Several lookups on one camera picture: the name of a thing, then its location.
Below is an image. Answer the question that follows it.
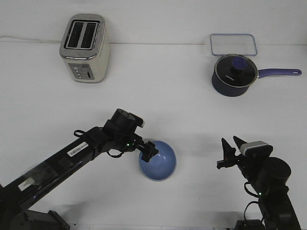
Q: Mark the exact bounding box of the silver two-slot toaster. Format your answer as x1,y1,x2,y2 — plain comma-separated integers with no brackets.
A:
59,13,111,83

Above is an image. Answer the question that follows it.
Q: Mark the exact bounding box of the blue bowl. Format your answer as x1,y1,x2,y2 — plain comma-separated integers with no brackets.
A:
139,139,177,181

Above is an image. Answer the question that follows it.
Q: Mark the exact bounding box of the white toaster power cord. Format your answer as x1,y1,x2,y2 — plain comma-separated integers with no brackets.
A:
0,35,63,44

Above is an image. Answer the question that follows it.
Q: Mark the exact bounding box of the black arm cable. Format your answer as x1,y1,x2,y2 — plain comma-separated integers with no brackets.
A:
73,129,125,159
242,181,267,223

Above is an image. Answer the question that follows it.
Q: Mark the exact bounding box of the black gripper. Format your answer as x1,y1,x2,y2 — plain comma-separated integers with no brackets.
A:
103,108,158,162
217,136,264,182

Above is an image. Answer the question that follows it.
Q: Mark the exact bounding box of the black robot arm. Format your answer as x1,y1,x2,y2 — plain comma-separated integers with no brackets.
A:
0,108,158,230
217,136,301,230

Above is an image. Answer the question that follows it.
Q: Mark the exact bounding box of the clear blue-rimmed container lid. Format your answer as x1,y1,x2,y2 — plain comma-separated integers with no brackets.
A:
210,34,258,56

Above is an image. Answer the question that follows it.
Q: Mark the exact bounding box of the glass saucepan lid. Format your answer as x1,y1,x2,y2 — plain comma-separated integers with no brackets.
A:
214,54,258,88

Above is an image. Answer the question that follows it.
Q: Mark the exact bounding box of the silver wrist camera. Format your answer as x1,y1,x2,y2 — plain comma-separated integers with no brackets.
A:
131,114,145,127
239,141,273,158

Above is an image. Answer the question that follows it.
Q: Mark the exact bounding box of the dark blue saucepan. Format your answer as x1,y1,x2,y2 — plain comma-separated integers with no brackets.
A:
212,54,302,97

